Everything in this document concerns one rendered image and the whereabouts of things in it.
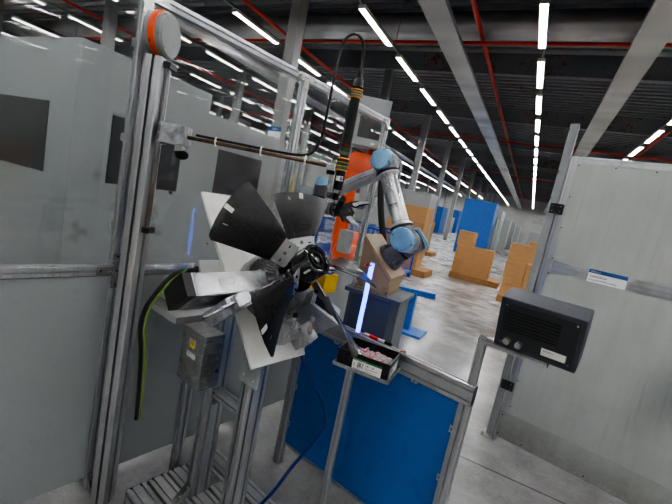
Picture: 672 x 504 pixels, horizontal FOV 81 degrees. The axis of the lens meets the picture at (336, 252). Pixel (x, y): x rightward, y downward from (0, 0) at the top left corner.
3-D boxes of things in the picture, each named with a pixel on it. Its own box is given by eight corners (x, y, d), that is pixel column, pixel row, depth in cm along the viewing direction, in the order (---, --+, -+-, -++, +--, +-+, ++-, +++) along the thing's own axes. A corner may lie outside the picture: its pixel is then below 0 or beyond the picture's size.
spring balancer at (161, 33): (137, 48, 133) (157, 52, 133) (143, -2, 131) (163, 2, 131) (161, 64, 149) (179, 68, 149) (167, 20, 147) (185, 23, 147)
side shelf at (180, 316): (146, 305, 169) (147, 298, 168) (217, 298, 197) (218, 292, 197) (175, 325, 154) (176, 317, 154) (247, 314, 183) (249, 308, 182)
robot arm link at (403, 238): (424, 249, 196) (397, 150, 206) (415, 247, 183) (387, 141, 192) (402, 256, 201) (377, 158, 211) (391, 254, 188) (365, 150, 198)
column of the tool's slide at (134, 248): (88, 506, 162) (145, 52, 137) (101, 492, 170) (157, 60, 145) (102, 510, 162) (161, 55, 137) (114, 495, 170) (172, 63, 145)
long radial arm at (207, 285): (246, 282, 145) (265, 269, 139) (251, 301, 143) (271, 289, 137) (172, 287, 122) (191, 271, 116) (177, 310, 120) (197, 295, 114)
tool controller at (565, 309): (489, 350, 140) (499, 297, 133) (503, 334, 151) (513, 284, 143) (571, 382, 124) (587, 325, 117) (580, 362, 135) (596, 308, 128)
